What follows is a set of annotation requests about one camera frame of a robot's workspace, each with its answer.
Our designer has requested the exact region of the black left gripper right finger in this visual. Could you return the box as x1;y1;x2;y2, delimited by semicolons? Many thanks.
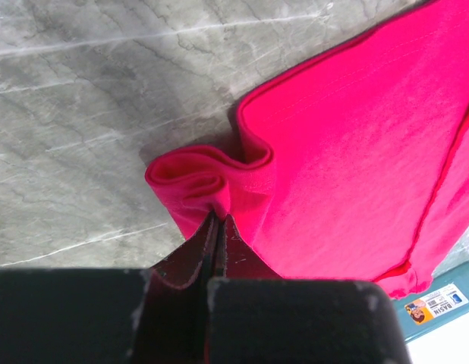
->
206;218;410;363

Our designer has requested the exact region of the teal plastic bin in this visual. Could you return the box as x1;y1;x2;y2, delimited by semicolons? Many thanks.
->
392;227;469;344

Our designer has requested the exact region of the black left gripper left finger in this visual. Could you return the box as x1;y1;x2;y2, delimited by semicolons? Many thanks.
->
0;215;219;363

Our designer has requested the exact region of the red t shirt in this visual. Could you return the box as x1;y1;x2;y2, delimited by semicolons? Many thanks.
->
145;1;469;298

